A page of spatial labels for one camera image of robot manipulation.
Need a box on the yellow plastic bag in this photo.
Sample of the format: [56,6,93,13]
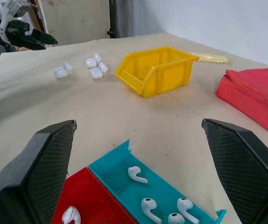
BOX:
[187,52,228,64]

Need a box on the teal plastic tray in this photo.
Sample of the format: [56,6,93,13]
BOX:
[87,139,227,224]

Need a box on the wooden board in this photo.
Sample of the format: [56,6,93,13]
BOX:
[40,0,113,45]

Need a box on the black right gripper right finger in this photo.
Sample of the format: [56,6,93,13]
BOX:
[201,118,268,224]

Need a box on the red plastic tray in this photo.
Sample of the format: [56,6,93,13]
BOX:
[51,167,138,224]

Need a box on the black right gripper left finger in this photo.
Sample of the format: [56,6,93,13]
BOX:
[0,119,77,224]

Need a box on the yellow tray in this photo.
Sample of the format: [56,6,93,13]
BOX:
[114,46,200,99]

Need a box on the black stand pole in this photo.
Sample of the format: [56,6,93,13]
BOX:
[106,0,117,39]

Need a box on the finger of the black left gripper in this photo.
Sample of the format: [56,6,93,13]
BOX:
[29,28,58,45]
[10,35,47,50]

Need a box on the white earbud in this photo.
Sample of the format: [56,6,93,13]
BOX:
[127,165,148,185]
[62,205,81,224]
[176,197,200,224]
[141,197,163,224]
[168,212,186,224]

